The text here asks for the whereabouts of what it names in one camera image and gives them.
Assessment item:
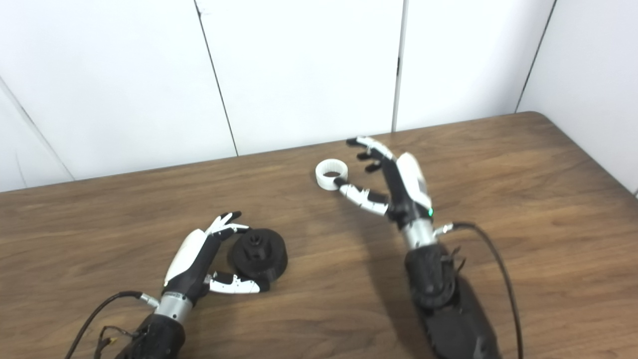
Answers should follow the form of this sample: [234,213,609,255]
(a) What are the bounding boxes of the round black plastic part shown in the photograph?
[228,228,289,284]

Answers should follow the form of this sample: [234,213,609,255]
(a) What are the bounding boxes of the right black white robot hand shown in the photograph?
[333,137,434,230]

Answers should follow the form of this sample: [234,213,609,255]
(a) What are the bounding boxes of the white toothed plastic ring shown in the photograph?
[315,159,349,191]

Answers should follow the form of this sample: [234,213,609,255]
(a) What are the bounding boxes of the thin left arm wires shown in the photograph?
[93,326,146,359]

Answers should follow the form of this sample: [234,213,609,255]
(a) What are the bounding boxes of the thin right arm wires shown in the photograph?
[441,243,468,276]

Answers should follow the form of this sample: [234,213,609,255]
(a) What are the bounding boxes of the thin arm wires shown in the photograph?
[441,243,468,276]
[93,326,146,359]

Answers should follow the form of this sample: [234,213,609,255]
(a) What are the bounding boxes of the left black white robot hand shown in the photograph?
[163,211,271,305]

